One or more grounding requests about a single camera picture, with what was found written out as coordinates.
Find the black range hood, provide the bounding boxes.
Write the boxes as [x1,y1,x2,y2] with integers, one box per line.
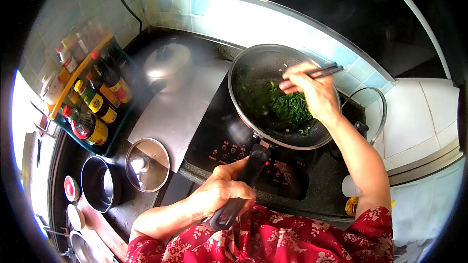
[150,0,455,89]

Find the white cloth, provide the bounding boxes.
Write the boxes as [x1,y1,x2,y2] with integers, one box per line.
[389,160,466,251]

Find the black power cable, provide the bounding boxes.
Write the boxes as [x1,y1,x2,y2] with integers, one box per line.
[98,0,143,34]

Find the small glass lid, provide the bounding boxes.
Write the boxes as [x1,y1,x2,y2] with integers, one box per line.
[125,138,171,193]

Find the metal bowl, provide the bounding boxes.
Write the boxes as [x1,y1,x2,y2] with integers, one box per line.
[69,230,100,263]

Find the large glass lid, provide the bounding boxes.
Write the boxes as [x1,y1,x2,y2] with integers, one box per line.
[340,86,388,147]

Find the chopped green vegetables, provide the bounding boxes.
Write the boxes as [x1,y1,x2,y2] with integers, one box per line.
[234,77,315,128]

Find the small white bowl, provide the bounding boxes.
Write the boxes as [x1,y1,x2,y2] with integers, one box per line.
[67,203,87,232]

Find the person's left hand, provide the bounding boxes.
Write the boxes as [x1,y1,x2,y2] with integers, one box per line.
[188,156,257,220]

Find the group of sauce bottles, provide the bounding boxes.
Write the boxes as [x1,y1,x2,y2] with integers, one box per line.
[55,18,134,147]

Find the person's right hand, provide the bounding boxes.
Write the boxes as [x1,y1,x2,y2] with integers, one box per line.
[279,61,342,125]

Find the silver metal board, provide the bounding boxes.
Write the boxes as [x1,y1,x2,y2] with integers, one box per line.
[127,58,233,174]

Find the black pot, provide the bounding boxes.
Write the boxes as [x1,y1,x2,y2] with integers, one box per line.
[80,155,122,214]

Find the person's left thumb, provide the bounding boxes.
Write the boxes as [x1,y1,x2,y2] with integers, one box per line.
[216,156,251,176]

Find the small red bowl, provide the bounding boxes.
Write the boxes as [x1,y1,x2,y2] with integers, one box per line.
[64,175,81,202]

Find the yellow container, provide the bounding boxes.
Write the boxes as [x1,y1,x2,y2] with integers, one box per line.
[345,197,361,217]

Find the white cup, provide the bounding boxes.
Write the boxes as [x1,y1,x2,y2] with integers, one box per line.
[341,174,363,198]

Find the person's body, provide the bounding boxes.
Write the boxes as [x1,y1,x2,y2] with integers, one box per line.
[125,205,395,263]

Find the silver pot with lid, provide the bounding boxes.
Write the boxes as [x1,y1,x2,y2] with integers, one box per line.
[143,42,194,94]

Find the person's right fingers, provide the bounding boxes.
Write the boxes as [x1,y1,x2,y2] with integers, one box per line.
[279,61,316,95]

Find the black chopstick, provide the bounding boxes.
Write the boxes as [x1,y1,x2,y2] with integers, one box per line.
[310,66,344,80]
[308,62,339,75]

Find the person's left fingers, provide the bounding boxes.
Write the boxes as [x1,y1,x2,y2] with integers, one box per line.
[219,181,257,209]

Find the steel wok with black handle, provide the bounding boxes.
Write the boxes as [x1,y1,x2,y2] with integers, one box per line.
[208,43,343,232]

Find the orange and green condiment rack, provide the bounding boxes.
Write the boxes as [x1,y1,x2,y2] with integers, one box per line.
[31,29,137,158]

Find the black induction cooker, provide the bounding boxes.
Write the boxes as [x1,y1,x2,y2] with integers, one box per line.
[184,76,330,201]

